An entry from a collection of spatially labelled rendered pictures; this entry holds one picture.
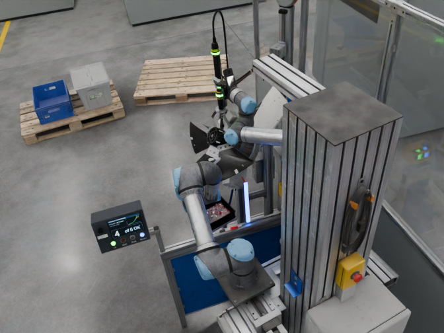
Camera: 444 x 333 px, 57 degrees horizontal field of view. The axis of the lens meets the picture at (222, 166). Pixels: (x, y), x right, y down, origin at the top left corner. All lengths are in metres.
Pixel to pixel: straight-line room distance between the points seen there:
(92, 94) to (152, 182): 1.51
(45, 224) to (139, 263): 1.07
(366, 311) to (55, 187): 3.44
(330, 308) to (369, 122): 0.81
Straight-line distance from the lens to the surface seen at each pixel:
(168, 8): 7.82
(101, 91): 5.14
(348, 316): 1.73
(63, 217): 4.13
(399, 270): 2.57
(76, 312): 3.42
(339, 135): 1.17
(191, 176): 1.90
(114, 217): 2.11
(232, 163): 2.36
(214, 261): 1.82
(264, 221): 2.48
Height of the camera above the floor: 2.72
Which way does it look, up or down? 41 degrees down
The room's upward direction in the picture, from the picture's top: 6 degrees counter-clockwise
